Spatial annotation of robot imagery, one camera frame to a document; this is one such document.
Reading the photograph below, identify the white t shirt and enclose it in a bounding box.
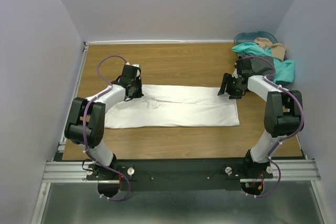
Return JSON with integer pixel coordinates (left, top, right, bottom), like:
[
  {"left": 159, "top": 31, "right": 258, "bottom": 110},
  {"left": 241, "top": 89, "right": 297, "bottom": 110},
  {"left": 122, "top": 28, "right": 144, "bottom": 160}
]
[{"left": 100, "top": 84, "right": 239, "bottom": 129}]

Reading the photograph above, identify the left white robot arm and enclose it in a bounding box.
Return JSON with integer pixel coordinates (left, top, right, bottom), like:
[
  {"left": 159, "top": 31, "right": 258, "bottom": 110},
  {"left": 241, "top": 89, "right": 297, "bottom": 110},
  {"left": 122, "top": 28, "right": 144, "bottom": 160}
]
[{"left": 64, "top": 63, "right": 143, "bottom": 169}]

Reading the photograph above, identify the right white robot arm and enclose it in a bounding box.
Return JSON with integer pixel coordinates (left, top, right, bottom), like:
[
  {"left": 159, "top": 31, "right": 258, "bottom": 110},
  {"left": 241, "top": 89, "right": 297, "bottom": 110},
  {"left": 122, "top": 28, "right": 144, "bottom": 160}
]
[{"left": 218, "top": 56, "right": 304, "bottom": 177}]

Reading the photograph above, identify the dark grey t shirt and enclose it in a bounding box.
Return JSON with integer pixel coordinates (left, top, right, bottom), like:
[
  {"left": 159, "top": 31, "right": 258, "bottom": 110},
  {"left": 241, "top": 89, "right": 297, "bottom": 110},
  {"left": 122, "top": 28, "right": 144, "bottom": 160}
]
[{"left": 236, "top": 53, "right": 276, "bottom": 80}]

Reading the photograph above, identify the teal plastic basket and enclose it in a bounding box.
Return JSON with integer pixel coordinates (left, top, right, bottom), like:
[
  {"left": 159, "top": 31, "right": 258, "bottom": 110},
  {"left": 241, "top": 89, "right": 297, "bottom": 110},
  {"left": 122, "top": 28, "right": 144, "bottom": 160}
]
[{"left": 234, "top": 30, "right": 289, "bottom": 87}]

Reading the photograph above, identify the teal t shirt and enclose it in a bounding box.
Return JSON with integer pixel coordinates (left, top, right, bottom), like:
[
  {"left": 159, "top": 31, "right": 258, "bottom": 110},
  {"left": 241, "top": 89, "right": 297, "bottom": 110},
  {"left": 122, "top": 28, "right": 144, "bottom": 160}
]
[{"left": 232, "top": 42, "right": 295, "bottom": 83}]

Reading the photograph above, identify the tan t shirt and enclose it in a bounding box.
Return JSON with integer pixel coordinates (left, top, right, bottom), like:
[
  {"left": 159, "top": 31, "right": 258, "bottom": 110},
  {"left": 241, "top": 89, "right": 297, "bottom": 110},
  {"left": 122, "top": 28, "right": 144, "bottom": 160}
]
[{"left": 254, "top": 37, "right": 286, "bottom": 61}]

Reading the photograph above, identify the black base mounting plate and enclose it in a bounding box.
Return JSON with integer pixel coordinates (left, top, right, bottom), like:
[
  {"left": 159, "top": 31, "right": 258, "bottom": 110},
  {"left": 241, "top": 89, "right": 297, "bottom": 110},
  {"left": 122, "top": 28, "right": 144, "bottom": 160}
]
[{"left": 82, "top": 158, "right": 273, "bottom": 196}]

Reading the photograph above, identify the aluminium front frame rail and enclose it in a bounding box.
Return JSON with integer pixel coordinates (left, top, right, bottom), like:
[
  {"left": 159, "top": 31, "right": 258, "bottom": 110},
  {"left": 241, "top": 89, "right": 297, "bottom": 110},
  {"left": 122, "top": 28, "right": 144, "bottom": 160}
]
[{"left": 42, "top": 159, "right": 321, "bottom": 183}]

